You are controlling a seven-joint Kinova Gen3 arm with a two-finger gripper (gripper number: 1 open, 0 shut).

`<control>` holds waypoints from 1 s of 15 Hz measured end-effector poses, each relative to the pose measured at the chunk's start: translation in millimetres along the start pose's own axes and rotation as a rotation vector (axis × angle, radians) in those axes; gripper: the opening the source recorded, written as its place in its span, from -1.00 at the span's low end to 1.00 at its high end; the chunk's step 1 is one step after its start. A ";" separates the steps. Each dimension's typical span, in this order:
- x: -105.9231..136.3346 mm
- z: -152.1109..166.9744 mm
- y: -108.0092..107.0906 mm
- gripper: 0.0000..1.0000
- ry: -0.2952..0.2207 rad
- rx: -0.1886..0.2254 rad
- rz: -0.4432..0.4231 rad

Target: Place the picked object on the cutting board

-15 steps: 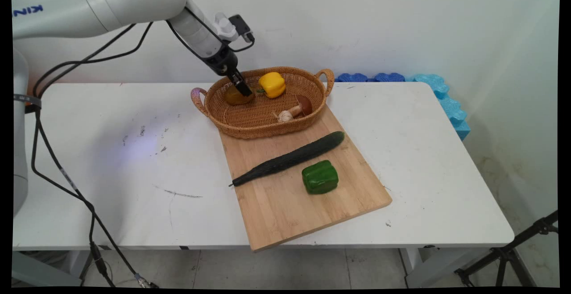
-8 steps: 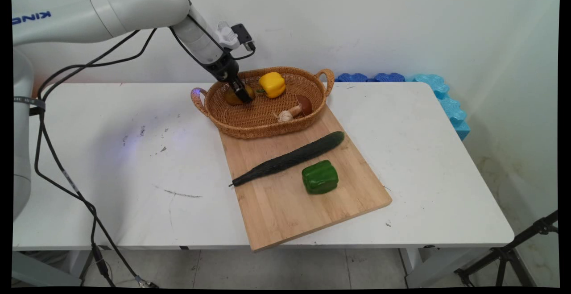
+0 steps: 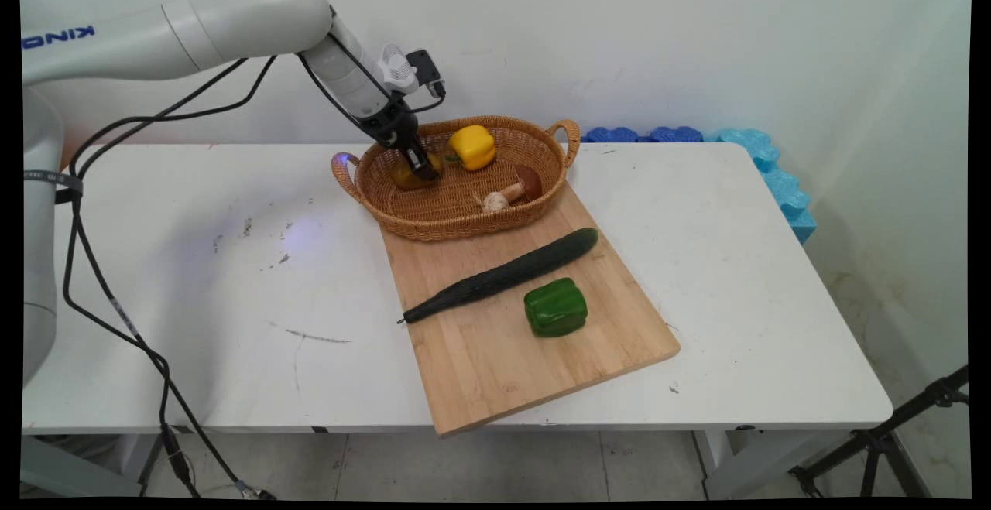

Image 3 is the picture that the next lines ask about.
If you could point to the white garlic bulb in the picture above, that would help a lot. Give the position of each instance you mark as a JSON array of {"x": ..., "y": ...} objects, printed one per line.
[{"x": 495, "y": 202}]

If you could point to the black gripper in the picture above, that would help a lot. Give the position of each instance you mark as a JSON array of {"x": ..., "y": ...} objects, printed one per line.
[{"x": 389, "y": 124}]

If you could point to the green bell pepper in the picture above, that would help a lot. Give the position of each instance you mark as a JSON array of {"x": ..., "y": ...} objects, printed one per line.
[{"x": 556, "y": 309}]

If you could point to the light blue foam strip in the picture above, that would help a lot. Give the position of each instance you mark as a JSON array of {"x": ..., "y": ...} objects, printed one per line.
[{"x": 778, "y": 185}]

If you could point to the wooden cutting board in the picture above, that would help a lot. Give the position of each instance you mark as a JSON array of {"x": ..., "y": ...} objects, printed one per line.
[{"x": 495, "y": 371}]

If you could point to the white table leg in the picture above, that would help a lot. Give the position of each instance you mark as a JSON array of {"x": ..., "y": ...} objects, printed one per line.
[
  {"x": 762, "y": 460},
  {"x": 77, "y": 467}
]

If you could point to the dark blue foam piece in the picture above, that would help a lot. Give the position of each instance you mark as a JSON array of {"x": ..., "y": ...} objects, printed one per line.
[
  {"x": 676, "y": 135},
  {"x": 612, "y": 135}
]

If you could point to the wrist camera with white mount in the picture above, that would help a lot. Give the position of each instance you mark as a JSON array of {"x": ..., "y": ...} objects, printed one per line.
[{"x": 406, "y": 69}]

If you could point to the black tripod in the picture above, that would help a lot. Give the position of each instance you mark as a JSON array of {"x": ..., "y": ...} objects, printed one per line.
[{"x": 882, "y": 436}]

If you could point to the yellow bell pepper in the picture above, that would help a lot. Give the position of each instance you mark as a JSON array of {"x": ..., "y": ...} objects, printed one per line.
[{"x": 472, "y": 146}]

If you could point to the yellow brown round fruit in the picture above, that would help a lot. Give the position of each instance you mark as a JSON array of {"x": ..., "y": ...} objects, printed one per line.
[{"x": 402, "y": 177}]

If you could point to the brown cap mushroom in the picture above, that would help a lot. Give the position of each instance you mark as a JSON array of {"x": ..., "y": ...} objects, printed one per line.
[{"x": 529, "y": 183}]

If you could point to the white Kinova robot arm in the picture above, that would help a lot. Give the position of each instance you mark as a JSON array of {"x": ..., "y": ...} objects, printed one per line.
[{"x": 232, "y": 22}]

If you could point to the long dark green cucumber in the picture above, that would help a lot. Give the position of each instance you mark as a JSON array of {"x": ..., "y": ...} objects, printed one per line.
[{"x": 503, "y": 274}]

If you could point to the woven wicker basket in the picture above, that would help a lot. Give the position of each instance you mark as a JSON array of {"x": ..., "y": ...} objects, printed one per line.
[{"x": 449, "y": 212}]

